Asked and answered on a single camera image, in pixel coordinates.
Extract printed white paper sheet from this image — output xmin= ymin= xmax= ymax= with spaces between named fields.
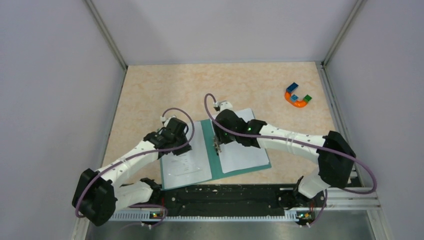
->
xmin=160 ymin=121 xmax=212 ymax=190

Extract white paper sheets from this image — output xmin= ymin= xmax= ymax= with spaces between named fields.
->
xmin=219 ymin=108 xmax=271 ymax=175

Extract green plastic folder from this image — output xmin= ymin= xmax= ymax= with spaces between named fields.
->
xmin=159 ymin=108 xmax=273 ymax=191

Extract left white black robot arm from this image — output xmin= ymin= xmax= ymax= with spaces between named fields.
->
xmin=71 ymin=116 xmax=192 ymax=226

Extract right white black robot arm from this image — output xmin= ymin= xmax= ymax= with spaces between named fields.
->
xmin=212 ymin=109 xmax=356 ymax=206

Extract metal folder clip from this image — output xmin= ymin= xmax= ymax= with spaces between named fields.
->
xmin=213 ymin=138 xmax=222 ymax=156

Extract light blue toy brick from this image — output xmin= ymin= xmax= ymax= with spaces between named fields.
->
xmin=290 ymin=95 xmax=298 ymax=102

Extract dark blue toy brick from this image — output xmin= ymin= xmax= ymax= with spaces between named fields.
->
xmin=286 ymin=82 xmax=299 ymax=94

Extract orange curved toy block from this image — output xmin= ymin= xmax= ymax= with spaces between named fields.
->
xmin=284 ymin=92 xmax=313 ymax=108

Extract green toy brick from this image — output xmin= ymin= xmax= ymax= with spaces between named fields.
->
xmin=303 ymin=94 xmax=312 ymax=103

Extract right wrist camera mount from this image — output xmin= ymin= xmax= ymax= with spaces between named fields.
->
xmin=213 ymin=100 xmax=233 ymax=113

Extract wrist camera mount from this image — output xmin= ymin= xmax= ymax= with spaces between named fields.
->
xmin=213 ymin=100 xmax=233 ymax=113
xmin=160 ymin=116 xmax=171 ymax=125

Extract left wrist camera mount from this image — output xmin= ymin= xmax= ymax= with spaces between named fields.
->
xmin=160 ymin=116 xmax=171 ymax=125

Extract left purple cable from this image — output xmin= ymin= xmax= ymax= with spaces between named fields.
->
xmin=74 ymin=107 xmax=196 ymax=220

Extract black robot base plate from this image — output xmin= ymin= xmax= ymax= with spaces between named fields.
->
xmin=128 ymin=178 xmax=327 ymax=219

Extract grey slotted cable duct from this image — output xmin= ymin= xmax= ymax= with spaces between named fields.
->
xmin=109 ymin=210 xmax=299 ymax=222

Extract aluminium frame rail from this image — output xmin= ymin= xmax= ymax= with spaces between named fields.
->
xmin=326 ymin=187 xmax=381 ymax=211

